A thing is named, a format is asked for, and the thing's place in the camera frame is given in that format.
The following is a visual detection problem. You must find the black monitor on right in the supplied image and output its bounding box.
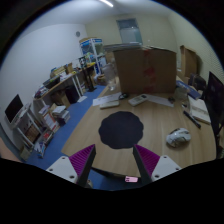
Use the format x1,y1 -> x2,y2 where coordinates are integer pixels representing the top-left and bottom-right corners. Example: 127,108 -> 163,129
205,72 -> 224,135

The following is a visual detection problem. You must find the brown cardboard box right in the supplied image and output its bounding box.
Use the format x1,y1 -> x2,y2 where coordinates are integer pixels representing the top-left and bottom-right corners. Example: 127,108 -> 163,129
180,45 -> 197,77

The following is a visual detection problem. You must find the white paper sheet left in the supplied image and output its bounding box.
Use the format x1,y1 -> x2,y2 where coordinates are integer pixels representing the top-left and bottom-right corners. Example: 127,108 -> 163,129
92,92 -> 121,106

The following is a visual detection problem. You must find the black round mouse pad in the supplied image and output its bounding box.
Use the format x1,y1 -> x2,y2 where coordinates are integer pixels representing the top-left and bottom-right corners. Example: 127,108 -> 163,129
98,111 -> 144,149

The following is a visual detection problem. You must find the white paper sheet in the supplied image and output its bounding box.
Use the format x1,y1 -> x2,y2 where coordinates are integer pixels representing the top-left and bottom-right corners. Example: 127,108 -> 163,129
92,92 -> 121,106
147,95 -> 174,107

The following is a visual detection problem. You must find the white framed monitor left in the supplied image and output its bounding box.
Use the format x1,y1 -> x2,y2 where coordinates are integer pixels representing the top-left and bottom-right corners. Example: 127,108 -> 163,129
5,95 -> 23,124

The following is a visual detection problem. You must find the window with frosted glass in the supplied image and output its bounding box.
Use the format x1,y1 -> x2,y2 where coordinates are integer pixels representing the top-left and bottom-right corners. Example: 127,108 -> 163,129
117,18 -> 142,43

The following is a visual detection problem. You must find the small black round object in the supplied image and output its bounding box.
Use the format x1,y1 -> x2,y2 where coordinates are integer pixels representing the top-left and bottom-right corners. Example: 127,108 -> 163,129
119,93 -> 129,100

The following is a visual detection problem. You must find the large brown cardboard box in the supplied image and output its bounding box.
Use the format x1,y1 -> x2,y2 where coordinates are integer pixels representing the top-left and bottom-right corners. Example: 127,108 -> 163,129
114,48 -> 177,94

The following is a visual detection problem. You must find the white low bookshelf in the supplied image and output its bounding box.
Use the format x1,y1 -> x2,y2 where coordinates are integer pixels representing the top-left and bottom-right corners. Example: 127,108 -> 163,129
12,104 -> 54,158

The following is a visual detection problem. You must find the black pen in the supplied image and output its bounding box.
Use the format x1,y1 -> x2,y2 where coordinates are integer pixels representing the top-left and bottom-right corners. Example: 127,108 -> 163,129
183,111 -> 201,129

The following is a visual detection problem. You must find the blue book on table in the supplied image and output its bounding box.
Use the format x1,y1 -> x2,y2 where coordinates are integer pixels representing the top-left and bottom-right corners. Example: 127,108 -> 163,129
176,80 -> 201,100

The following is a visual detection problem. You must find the stack of books on floor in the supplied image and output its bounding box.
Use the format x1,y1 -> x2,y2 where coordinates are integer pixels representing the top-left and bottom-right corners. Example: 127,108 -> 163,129
52,106 -> 70,126

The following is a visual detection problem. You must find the blue glass display cabinet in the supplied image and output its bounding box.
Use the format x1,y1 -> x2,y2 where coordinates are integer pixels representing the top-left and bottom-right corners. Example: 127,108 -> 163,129
79,37 -> 106,75

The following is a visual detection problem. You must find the clear plastic bottle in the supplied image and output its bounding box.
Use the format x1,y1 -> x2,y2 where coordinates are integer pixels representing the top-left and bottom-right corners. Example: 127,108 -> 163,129
102,63 -> 116,91

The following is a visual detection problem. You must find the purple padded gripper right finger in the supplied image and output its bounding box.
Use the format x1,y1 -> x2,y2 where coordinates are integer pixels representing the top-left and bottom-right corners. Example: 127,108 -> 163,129
133,145 -> 181,185

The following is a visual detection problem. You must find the white paper sheet right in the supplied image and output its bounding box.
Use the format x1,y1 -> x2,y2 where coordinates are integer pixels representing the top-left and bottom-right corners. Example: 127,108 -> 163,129
147,95 -> 174,107

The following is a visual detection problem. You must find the white open notebook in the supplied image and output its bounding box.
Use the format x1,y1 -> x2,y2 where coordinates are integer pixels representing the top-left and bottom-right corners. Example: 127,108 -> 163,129
188,97 -> 211,124

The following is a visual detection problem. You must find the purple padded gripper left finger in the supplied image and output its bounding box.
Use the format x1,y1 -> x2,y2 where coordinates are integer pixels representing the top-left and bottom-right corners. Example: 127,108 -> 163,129
47,145 -> 96,187

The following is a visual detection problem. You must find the long wooden side desk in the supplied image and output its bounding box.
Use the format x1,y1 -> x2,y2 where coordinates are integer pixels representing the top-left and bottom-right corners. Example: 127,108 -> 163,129
33,63 -> 95,104

